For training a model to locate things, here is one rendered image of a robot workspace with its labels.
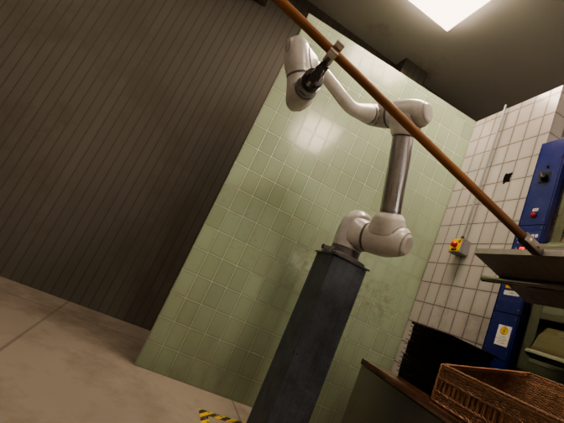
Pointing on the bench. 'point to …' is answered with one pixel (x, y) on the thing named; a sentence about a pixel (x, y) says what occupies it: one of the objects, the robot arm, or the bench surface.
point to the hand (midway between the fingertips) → (333, 53)
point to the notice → (503, 335)
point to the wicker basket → (485, 404)
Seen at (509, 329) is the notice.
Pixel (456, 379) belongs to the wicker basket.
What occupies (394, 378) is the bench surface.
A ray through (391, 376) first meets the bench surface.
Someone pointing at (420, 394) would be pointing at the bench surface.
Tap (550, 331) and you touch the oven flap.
